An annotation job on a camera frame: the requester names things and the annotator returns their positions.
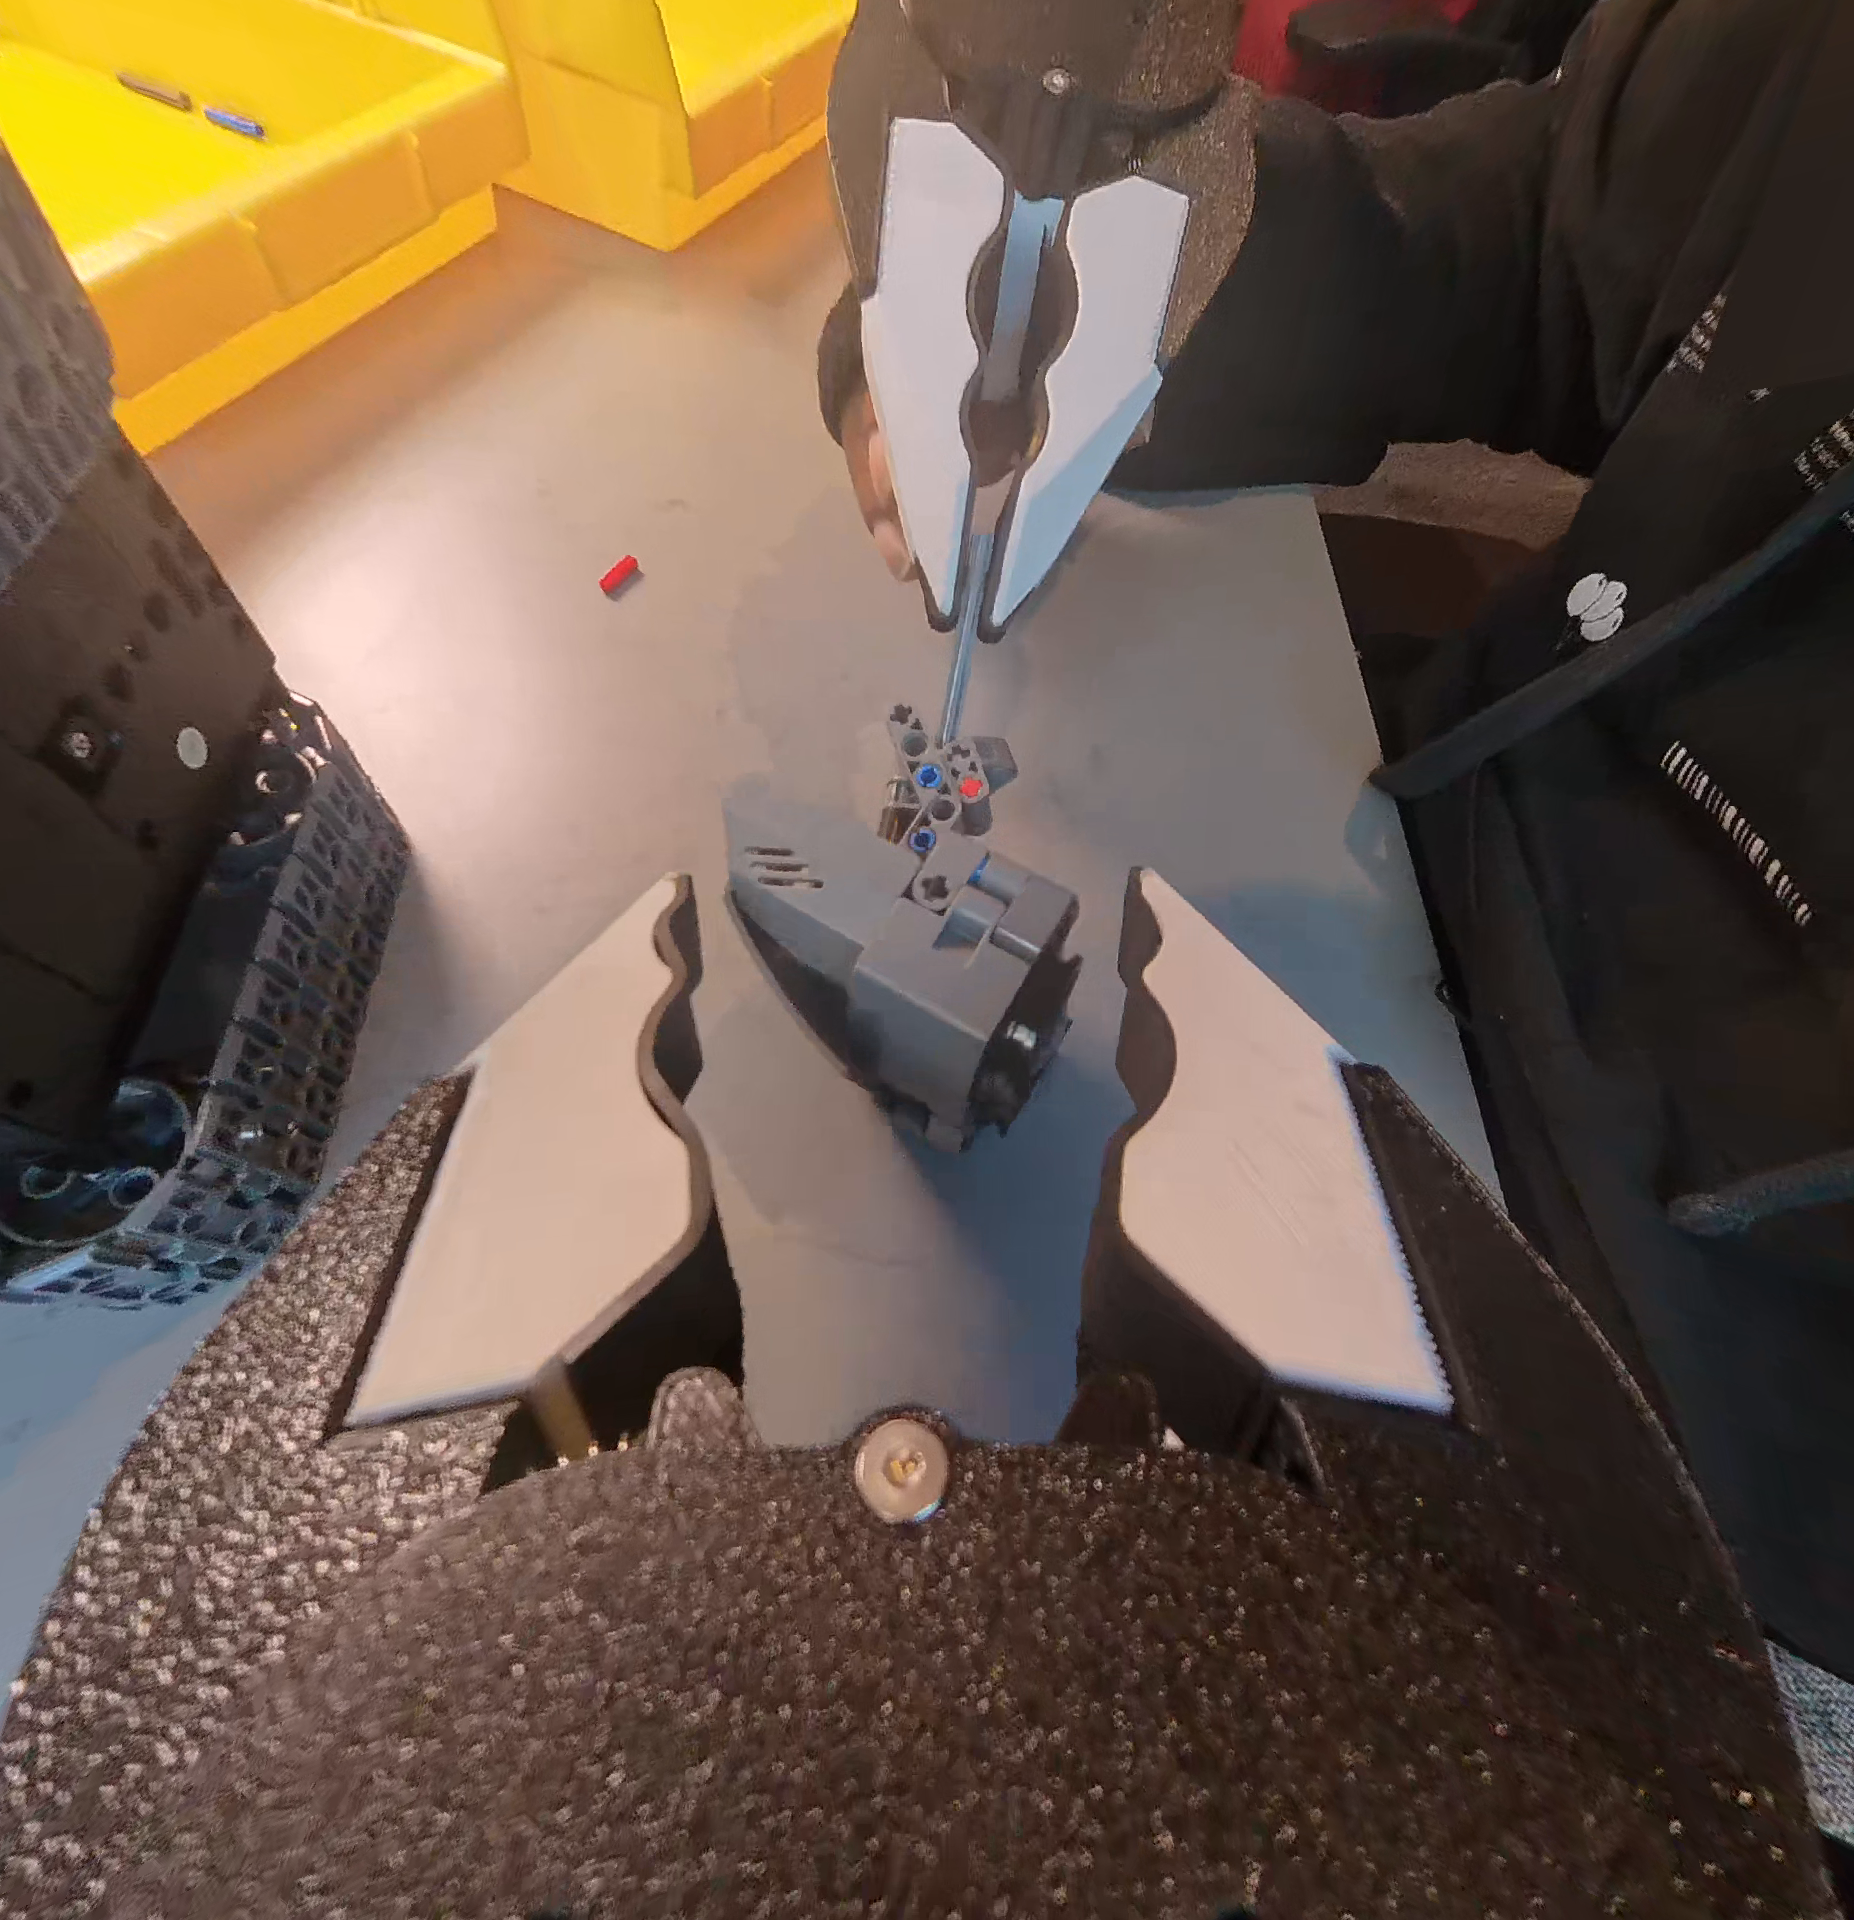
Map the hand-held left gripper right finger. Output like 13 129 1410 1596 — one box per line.
1099 866 1459 1420

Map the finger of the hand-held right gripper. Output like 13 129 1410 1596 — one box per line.
859 116 1021 631
985 173 1194 644

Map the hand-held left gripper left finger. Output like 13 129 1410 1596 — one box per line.
343 875 727 1429

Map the grey Lego engine assembly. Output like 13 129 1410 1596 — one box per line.
724 703 1087 1154

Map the yellow toy robot body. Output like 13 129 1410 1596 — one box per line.
0 91 414 1308

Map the person's right forearm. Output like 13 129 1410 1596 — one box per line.
1106 75 1620 498

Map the grey desk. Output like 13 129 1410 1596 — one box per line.
0 151 1507 1758

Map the person's right hand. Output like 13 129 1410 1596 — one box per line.
844 405 925 591

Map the red bin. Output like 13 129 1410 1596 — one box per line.
1235 0 1471 78

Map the yellow plastic bin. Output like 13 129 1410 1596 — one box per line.
0 0 533 452
493 0 862 255

